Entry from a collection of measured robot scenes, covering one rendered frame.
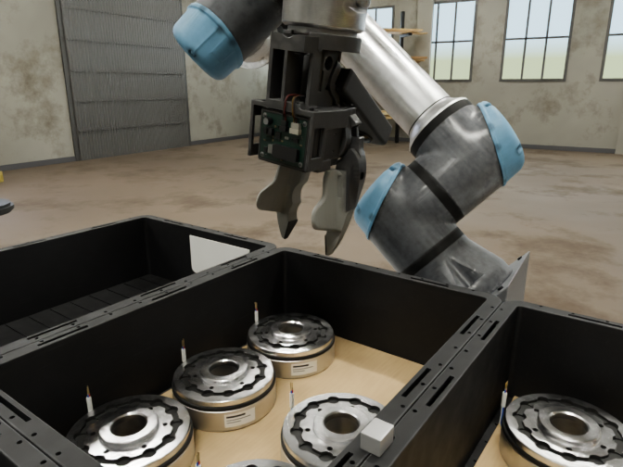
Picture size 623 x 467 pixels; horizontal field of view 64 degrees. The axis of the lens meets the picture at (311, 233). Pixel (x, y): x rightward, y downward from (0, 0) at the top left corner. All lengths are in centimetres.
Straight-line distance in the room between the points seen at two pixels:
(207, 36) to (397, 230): 38
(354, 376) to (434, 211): 28
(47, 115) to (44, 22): 130
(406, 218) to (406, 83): 21
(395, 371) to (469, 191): 30
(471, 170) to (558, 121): 966
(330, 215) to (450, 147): 31
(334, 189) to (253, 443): 25
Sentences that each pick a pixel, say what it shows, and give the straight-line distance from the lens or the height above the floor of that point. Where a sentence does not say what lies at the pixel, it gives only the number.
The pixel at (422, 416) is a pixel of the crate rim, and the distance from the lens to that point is 36.
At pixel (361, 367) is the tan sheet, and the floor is 83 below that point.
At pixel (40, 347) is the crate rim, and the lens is 49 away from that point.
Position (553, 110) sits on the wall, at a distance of 1040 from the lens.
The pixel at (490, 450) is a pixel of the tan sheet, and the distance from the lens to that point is 51.
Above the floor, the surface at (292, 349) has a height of 86.
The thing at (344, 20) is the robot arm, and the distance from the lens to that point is 46.
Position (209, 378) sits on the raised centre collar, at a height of 87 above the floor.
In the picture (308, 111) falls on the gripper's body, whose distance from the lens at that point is 43.
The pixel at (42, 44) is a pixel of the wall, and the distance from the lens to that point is 863.
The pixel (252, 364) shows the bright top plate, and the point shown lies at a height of 86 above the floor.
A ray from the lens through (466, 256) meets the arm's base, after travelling 75.
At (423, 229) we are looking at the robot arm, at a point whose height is 94.
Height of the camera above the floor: 114
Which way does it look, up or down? 16 degrees down
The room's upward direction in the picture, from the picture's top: straight up
